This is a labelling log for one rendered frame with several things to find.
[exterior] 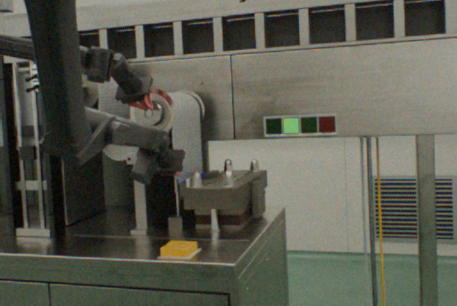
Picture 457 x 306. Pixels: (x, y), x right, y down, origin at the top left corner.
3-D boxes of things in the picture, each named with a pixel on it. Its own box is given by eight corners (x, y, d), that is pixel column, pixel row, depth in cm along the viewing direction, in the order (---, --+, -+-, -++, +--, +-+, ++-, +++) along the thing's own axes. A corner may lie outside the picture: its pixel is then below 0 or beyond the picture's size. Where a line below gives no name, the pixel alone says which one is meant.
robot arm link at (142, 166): (169, 134, 125) (137, 123, 126) (150, 175, 121) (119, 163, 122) (174, 151, 136) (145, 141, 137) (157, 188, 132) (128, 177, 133)
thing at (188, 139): (175, 192, 147) (171, 129, 146) (201, 180, 169) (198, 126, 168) (177, 192, 147) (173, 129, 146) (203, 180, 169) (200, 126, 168)
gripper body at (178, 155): (183, 172, 139) (173, 161, 133) (150, 173, 142) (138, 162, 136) (186, 152, 142) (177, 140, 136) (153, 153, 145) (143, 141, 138)
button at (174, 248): (161, 257, 120) (160, 247, 120) (171, 249, 126) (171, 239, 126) (187, 258, 118) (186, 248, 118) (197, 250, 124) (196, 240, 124)
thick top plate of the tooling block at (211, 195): (184, 209, 142) (183, 188, 142) (224, 186, 180) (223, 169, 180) (237, 210, 138) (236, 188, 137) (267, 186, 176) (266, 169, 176)
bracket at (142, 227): (129, 235, 144) (123, 129, 142) (139, 229, 150) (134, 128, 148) (145, 235, 142) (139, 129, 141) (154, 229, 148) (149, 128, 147)
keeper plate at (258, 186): (253, 218, 154) (251, 182, 153) (260, 210, 163) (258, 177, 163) (261, 218, 153) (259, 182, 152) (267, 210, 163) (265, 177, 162)
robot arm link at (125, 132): (119, 118, 86) (64, 98, 88) (108, 149, 86) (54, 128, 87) (175, 134, 129) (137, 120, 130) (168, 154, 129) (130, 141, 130)
